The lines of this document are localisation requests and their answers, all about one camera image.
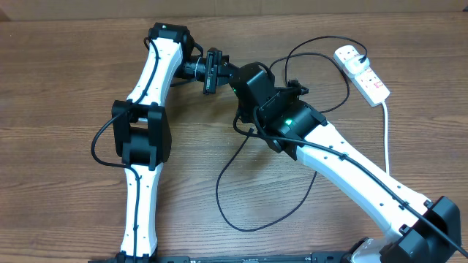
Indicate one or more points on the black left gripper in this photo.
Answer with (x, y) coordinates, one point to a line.
(217, 70)

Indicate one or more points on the white charger plug adapter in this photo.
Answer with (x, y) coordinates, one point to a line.
(357, 64)

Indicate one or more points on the white power strip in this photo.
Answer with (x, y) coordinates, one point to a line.
(367, 82)

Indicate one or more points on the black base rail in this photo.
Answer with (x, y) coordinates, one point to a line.
(315, 257)

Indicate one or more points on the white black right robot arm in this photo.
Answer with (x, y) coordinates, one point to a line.
(414, 228)

